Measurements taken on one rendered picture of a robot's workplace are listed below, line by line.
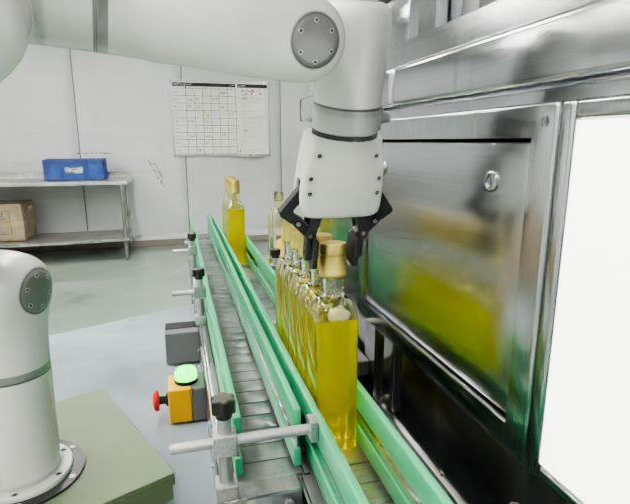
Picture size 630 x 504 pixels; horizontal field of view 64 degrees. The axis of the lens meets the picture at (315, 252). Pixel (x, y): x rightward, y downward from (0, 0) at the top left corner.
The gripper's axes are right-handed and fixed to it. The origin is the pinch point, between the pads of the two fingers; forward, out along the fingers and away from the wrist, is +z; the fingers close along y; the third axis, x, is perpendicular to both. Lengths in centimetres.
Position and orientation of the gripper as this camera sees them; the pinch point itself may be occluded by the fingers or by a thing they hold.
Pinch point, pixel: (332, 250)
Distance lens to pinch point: 63.9
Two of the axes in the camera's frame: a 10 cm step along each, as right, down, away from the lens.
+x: 2.6, 4.6, -8.5
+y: -9.6, 0.6, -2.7
